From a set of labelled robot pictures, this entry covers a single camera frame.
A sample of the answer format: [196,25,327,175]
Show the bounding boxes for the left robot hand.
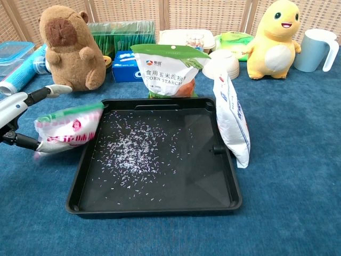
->
[0,84,73,154]

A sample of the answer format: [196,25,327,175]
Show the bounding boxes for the pink white MSG bag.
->
[33,102,105,162]

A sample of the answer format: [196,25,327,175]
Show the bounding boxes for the blue cling film roll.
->
[0,44,50,97]

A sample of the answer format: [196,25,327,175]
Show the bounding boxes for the clear blue-lidded storage container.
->
[0,41,36,77]

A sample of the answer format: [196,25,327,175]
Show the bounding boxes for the brown capybara plush toy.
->
[38,5,107,92]

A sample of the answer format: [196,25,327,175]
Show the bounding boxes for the yellow red small tin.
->
[102,55,113,71]

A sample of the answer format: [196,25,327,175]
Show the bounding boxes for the blue Oreo cookie box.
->
[111,50,143,83]

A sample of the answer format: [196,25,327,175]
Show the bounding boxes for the scattered MSG crystals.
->
[90,111,198,205]

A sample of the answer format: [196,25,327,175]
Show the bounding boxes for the green clear packet box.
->
[87,20,157,58]

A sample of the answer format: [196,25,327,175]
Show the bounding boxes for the green white corn starch bag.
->
[129,43,212,99]

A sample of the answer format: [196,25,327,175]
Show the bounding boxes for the beige takeaway food container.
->
[158,29,216,55]

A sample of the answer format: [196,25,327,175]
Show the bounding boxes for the woven rattan folding screen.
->
[0,0,341,48]

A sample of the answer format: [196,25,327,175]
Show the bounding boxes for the black square plastic tray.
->
[66,97,243,215]

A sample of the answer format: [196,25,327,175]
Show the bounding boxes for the small clear glass jar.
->
[186,33,205,50]

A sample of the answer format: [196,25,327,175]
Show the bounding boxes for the beige paper bowl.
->
[202,49,240,81]

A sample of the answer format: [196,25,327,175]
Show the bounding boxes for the white blue powder bag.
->
[213,70,251,169]

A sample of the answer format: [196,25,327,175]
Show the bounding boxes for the green yellow snack bag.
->
[214,31,255,62]

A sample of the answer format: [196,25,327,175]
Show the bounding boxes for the yellow dinosaur plush toy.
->
[241,0,302,80]

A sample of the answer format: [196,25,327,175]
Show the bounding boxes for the light blue white pitcher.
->
[293,28,340,73]

